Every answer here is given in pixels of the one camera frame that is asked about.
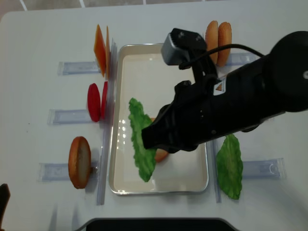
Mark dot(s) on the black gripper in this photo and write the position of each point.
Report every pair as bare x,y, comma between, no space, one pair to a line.
196,114

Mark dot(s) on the green lettuce leaf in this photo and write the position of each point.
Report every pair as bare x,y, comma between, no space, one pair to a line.
144,158
230,167

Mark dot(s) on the right red tomato slice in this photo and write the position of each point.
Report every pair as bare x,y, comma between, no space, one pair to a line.
104,99

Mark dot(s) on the red tomato slice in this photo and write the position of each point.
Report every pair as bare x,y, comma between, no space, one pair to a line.
104,99
94,103

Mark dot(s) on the left red tomato slice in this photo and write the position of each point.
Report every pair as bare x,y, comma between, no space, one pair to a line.
94,103

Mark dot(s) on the clear holder tomato row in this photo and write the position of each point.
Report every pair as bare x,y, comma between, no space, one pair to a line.
67,117

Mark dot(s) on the clear holder cheese row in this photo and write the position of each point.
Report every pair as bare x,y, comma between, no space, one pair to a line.
75,68

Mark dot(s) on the left orange cheese slice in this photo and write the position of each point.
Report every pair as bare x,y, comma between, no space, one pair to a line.
99,50

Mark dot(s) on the clear holder lettuce row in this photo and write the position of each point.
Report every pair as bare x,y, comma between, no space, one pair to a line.
266,169

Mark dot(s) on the round bun slice on tray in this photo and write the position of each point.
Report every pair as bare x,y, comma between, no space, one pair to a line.
160,155

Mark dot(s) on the white rectangular metal tray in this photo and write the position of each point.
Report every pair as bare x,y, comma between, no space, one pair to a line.
143,75

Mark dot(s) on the standing bun slice left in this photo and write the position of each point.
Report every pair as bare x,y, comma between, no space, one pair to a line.
79,162

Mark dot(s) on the black base bottom edge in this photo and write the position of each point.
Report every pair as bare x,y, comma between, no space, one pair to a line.
159,224

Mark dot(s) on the clear holder bun row left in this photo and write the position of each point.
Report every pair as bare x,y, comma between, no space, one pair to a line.
59,172

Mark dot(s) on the clear holder bun row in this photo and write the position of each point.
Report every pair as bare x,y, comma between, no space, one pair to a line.
59,172
239,59

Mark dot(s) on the clear holder bun row right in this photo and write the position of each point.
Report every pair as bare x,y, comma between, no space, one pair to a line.
239,59

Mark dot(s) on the left top bun half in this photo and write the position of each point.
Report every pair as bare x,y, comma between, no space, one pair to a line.
211,35

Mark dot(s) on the bun half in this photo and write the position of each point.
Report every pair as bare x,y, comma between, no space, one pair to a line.
224,38
211,35

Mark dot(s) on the right top bun half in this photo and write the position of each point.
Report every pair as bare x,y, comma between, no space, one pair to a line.
224,38

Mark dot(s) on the brown object at left edge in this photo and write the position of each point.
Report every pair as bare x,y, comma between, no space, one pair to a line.
4,198

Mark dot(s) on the clear right long rail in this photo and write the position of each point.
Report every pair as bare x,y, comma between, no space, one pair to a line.
213,151

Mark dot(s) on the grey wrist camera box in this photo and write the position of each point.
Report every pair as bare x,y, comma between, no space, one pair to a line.
182,46

